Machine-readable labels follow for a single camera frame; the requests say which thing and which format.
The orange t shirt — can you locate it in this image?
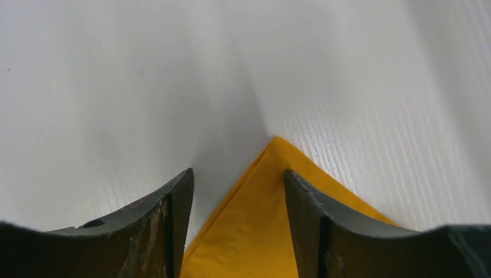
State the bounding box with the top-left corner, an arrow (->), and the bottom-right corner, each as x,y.
180,137 -> 389,277

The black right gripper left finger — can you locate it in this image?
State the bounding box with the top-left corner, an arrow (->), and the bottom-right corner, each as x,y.
1,169 -> 194,277

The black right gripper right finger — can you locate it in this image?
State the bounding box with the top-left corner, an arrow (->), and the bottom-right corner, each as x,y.
284,170 -> 490,277

